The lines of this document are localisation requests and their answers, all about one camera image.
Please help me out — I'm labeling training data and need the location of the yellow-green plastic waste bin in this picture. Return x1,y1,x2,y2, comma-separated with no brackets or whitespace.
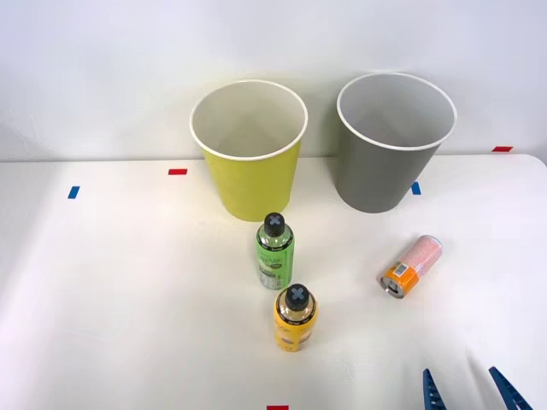
189,79,309,223

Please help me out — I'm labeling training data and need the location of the green label plastic bottle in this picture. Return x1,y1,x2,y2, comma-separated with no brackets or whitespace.
256,213,297,291

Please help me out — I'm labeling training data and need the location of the grey plastic waste bin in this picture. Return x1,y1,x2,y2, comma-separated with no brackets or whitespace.
336,72,458,214

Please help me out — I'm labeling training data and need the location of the yellow label plastic bottle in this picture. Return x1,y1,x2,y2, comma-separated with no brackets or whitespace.
273,283,320,354

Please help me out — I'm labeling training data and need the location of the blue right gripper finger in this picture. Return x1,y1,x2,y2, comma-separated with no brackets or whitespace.
488,366,535,410
422,368,441,410

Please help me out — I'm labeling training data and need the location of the orange and pink drink can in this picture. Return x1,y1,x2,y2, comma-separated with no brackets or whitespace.
376,233,444,299

